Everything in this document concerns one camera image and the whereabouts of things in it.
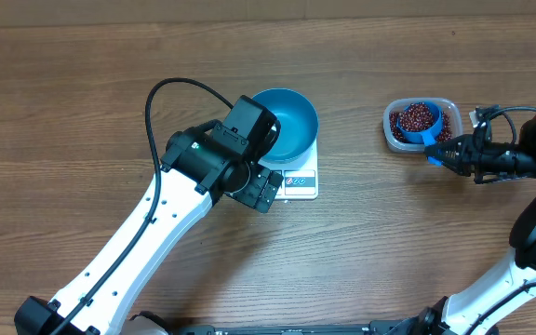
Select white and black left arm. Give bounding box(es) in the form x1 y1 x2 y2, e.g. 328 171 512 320
14 96 283 334

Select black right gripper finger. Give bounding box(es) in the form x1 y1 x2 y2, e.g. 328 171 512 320
424 134 476 156
428 151 475 177

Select blue metal bowl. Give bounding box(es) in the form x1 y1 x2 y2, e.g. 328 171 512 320
252 87 319 163

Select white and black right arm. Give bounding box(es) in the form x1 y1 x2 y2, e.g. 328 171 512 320
394 106 536 334

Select white digital kitchen scale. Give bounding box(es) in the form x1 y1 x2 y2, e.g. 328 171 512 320
260 141 319 201

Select red adzuki beans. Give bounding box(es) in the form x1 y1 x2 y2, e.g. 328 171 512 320
388 101 453 143

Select clear plastic food container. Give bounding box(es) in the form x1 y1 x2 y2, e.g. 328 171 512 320
382 98 463 154

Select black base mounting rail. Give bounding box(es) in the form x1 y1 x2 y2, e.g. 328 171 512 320
127 310 500 335

